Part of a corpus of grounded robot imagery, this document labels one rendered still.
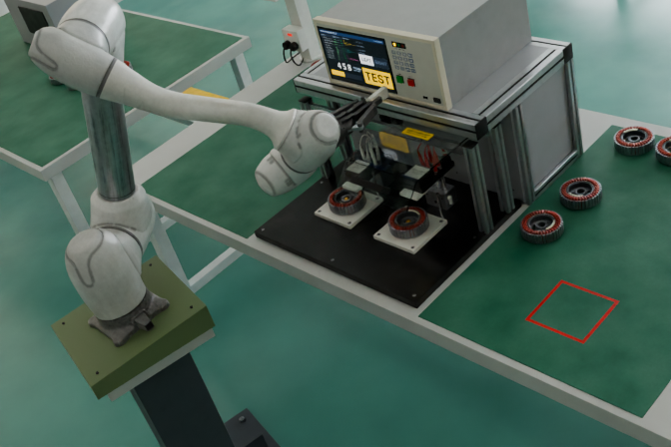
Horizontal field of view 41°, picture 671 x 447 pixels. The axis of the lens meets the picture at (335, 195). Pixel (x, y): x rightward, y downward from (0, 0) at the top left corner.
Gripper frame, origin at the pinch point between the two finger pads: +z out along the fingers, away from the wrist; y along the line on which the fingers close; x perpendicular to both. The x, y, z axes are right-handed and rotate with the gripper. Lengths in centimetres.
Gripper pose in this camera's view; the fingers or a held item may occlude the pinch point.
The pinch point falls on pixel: (377, 97)
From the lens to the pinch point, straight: 234.5
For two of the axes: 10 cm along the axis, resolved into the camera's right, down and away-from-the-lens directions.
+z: 6.8, -5.5, 4.9
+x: -2.4, -7.9, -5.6
